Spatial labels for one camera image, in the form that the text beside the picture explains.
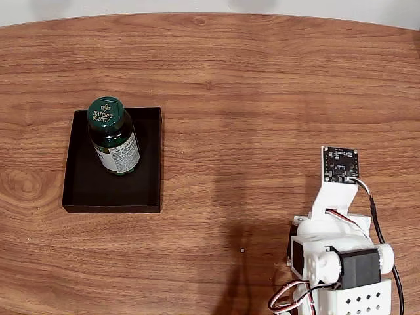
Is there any green-capped pill bottle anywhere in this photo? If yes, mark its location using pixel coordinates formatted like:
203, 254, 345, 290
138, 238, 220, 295
86, 96, 142, 177

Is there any black shallow box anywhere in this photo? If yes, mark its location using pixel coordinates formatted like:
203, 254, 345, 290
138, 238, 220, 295
62, 106, 163, 214

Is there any gripper servo wire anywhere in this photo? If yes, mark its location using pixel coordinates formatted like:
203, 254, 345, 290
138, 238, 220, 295
324, 208, 362, 230

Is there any camera board on white mount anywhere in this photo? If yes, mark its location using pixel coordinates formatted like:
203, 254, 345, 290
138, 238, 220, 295
310, 145, 360, 223

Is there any black camera cable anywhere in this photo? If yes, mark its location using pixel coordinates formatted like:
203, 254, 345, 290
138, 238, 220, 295
349, 177, 406, 315

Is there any red white black servo wire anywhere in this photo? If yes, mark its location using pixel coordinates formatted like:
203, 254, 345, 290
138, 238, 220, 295
268, 280, 312, 312

